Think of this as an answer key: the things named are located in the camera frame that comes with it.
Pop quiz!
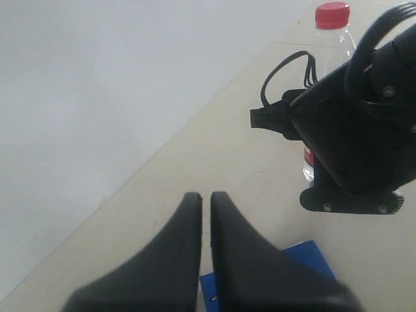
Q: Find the right black cable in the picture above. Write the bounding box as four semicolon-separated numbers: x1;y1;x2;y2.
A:
259;1;416;110

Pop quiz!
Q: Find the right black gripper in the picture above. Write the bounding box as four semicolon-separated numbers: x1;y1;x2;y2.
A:
299;187;404;215

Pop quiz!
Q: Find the clear red-label water bottle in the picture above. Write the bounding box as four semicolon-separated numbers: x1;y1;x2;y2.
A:
302;1;358;182

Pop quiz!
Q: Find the blue ring binder notebook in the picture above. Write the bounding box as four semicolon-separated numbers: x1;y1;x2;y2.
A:
200;240;336;311

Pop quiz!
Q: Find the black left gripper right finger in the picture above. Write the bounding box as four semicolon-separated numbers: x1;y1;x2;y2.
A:
211;192;363;311

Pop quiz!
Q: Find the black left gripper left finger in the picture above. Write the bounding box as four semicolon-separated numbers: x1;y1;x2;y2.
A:
62;192;202;311

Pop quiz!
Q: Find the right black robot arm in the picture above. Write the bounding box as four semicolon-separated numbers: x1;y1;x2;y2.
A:
289;25;415;215

